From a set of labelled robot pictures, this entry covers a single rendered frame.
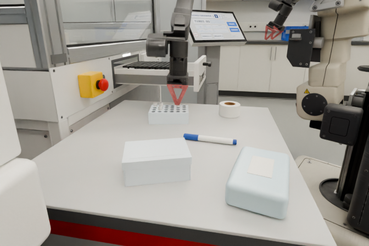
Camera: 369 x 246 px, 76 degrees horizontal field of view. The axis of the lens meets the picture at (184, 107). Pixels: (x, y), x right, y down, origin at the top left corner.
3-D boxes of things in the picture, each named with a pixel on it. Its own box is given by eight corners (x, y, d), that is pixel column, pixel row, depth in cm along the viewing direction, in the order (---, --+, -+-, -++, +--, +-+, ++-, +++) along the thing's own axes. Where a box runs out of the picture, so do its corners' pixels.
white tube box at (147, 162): (184, 157, 53) (184, 137, 52) (191, 180, 45) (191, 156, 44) (127, 162, 51) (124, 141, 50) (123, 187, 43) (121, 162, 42)
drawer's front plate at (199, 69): (205, 78, 115) (206, 55, 112) (197, 92, 88) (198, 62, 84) (202, 78, 115) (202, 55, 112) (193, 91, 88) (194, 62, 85)
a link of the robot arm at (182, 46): (188, 37, 69) (188, 37, 74) (165, 37, 69) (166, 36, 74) (187, 61, 71) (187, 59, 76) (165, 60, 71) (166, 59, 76)
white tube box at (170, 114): (188, 115, 81) (188, 104, 80) (188, 124, 73) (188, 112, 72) (151, 115, 81) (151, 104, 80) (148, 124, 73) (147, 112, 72)
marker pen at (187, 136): (236, 143, 60) (236, 138, 60) (236, 146, 59) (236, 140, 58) (184, 137, 64) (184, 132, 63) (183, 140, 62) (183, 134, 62)
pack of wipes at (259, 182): (240, 162, 52) (242, 143, 50) (288, 172, 48) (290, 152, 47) (222, 205, 39) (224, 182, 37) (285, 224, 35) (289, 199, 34)
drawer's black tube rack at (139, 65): (183, 76, 111) (183, 61, 109) (175, 83, 94) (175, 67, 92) (139, 74, 115) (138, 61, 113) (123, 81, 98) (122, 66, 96)
